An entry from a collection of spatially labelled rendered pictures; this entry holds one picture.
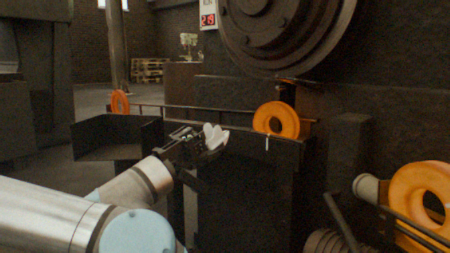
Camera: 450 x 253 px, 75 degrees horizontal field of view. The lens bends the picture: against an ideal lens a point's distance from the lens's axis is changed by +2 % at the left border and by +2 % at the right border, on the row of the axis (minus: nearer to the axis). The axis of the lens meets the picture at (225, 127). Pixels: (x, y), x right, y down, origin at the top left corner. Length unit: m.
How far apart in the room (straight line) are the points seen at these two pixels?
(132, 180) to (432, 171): 0.52
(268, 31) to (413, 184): 0.47
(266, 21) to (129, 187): 0.53
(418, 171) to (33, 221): 0.59
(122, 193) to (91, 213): 0.14
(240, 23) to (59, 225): 0.66
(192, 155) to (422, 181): 0.43
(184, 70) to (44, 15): 1.49
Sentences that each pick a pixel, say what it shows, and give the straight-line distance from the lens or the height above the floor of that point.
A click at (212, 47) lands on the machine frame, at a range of 1.28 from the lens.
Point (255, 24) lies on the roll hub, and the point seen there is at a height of 1.03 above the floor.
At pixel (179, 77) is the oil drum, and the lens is 3.68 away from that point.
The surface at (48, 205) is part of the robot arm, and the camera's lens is 0.47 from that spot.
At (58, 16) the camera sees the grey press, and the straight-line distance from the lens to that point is 3.33.
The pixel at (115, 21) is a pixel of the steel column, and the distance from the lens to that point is 7.84.
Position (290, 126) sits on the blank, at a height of 0.74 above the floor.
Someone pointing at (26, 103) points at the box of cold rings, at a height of 0.56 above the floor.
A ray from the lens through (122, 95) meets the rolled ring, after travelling 1.73.
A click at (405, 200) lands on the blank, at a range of 0.63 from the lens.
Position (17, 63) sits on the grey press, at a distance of 3.48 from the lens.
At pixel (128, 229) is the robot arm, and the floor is 0.73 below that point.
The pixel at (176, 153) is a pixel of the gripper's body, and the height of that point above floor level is 0.74.
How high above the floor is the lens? 0.95
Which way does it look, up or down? 14 degrees down
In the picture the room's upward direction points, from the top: straight up
